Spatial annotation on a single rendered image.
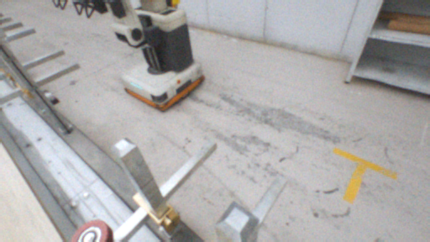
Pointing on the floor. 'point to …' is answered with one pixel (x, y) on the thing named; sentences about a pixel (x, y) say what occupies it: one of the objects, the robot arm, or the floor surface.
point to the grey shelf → (395, 49)
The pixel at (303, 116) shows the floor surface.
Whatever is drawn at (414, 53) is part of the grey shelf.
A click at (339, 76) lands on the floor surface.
